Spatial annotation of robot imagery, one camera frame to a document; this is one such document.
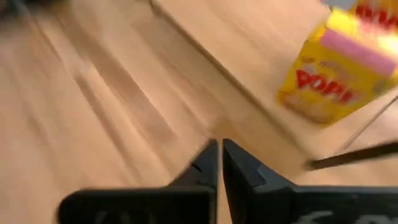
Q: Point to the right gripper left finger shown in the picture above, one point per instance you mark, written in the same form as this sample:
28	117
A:
140	207

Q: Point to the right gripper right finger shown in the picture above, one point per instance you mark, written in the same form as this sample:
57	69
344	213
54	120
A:
280	205

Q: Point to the yellow Pops cereal box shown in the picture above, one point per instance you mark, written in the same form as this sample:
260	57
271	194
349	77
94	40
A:
329	84

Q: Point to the wooden shelf with black frame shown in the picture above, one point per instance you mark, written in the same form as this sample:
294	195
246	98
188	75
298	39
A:
264	46

